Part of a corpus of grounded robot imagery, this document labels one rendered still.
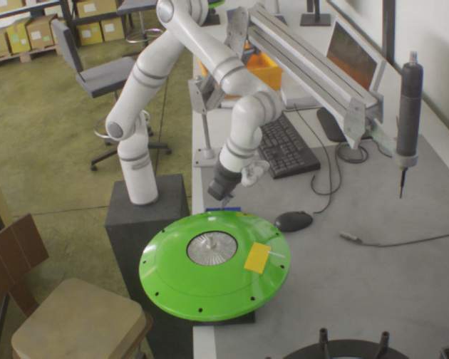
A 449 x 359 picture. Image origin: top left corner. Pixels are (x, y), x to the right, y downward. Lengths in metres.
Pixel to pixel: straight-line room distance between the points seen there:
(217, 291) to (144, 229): 0.63
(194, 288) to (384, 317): 0.42
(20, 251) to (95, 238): 1.26
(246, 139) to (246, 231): 0.19
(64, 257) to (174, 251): 1.86
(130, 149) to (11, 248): 0.52
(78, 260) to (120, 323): 1.28
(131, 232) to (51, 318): 0.40
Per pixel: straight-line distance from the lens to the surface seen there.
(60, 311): 1.62
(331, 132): 1.65
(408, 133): 0.85
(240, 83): 1.02
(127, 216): 1.51
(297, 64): 1.04
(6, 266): 1.63
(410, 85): 0.81
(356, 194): 1.39
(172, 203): 1.52
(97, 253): 2.74
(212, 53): 1.05
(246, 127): 0.99
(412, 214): 1.34
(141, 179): 1.48
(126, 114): 1.33
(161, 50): 1.22
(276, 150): 1.55
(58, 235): 2.98
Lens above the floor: 1.75
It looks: 35 degrees down
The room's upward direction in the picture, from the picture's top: 8 degrees counter-clockwise
